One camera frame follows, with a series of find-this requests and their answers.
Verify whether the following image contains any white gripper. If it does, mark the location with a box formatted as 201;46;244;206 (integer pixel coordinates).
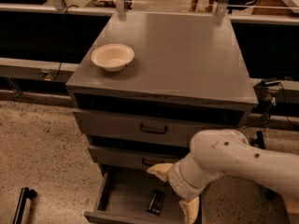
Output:
147;161;206;224

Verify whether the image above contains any black rxbar chocolate bar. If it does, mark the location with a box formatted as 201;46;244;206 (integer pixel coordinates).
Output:
147;190;164;216

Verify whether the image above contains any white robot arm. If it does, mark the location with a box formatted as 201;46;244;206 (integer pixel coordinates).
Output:
148;129;299;224

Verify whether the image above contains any middle grey drawer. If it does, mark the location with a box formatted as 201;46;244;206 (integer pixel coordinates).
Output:
88;146;180;173

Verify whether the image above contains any bottom open grey drawer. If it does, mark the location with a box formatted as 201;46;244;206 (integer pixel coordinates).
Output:
83;165;206;224

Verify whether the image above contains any top grey drawer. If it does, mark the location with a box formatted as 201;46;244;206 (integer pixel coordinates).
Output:
74;107;243;156

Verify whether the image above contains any grey drawer cabinet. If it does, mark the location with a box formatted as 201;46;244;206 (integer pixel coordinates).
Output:
65;10;259;224

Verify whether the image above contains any black metal stand right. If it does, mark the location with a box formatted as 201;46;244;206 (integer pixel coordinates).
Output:
255;131;277;201

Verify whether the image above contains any black metal stand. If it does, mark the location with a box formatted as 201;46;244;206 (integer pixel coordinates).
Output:
255;131;277;201
12;187;37;224

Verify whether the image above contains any brown cardboard box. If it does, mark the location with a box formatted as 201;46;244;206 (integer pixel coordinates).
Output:
282;196;299;224

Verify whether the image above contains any white paper bowl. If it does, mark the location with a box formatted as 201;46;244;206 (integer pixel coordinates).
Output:
91;44;135;72

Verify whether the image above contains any black metal stand left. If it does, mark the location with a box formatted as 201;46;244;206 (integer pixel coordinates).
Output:
12;187;37;224

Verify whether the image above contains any black power cable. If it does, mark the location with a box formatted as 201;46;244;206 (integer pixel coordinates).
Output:
50;4;80;82

